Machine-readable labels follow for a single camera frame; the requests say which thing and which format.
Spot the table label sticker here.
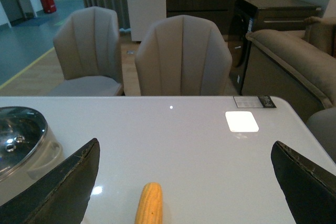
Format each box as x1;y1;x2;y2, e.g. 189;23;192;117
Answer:
233;95;276;109

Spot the white cabinet column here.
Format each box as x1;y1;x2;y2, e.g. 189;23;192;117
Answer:
127;0;166;41

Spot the glass pot lid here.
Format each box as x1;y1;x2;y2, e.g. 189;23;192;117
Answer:
1;106;48;180

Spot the beige chair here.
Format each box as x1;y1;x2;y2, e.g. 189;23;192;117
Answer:
135;15;232;96
48;6;124;97

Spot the beige chair left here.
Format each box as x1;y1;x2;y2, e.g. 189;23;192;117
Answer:
48;6;124;97

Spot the red bin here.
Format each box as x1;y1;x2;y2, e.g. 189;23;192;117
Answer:
40;0;57;14

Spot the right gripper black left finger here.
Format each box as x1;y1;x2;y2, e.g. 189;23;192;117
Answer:
1;138;100;223

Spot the white electric cooking pot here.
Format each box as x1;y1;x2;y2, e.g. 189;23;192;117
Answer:
0;106;64;190

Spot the black appliance box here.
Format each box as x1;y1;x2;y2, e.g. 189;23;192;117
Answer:
227;0;321;94

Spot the yellow corn cob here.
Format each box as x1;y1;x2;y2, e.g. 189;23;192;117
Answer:
134;182;163;223

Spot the grey chair at table end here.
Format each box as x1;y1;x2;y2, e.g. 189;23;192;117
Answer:
306;107;335;162

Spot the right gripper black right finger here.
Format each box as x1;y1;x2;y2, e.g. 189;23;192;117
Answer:
271;141;335;223

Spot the beige chair right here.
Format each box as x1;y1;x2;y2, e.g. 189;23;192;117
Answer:
135;15;232;96

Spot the brown fabric sofa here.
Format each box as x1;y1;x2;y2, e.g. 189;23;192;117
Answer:
241;17;335;121

